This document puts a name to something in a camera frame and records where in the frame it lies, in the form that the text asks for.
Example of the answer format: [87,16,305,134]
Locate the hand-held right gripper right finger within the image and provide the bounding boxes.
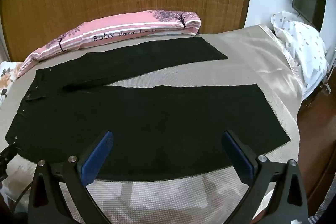
[221,130,308,224]

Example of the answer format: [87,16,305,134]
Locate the pink striped tree-print pillow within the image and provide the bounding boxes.
[16,9,202,80]

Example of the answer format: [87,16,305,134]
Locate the floral print pillow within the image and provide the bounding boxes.
[0,61,27,109]

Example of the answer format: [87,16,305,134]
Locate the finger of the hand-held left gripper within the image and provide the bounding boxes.
[0,144,17,183]

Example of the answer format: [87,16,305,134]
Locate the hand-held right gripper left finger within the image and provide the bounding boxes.
[28,130,114,224]

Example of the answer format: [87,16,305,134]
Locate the black pants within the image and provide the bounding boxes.
[5,37,291,181]

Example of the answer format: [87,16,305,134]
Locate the white patterned pillow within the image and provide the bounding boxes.
[270,11,329,102]

